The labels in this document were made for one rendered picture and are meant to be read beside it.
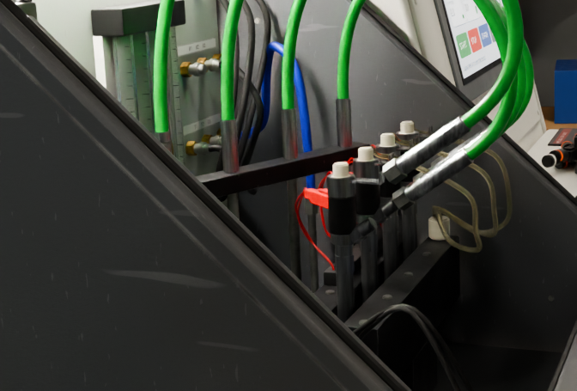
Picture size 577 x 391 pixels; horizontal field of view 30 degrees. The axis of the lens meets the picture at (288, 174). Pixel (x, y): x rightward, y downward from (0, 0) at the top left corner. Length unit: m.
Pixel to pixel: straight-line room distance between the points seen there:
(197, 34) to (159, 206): 0.65
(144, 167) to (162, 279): 0.08
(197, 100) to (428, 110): 0.29
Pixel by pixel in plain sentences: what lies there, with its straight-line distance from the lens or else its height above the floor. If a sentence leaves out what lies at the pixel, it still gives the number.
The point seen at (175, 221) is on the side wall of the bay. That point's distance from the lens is 0.76.
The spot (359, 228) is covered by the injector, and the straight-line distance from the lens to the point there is 1.08.
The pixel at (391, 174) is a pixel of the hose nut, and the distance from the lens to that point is 1.05.
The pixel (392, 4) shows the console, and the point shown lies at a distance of 1.40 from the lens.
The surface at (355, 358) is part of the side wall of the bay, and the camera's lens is 0.75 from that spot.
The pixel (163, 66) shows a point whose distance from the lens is 1.14.
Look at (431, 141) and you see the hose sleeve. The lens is 1.03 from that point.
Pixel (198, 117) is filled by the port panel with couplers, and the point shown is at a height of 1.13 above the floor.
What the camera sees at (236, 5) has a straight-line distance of 1.18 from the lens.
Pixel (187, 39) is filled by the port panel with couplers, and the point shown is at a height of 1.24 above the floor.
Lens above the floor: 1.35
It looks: 12 degrees down
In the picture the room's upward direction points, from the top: 3 degrees counter-clockwise
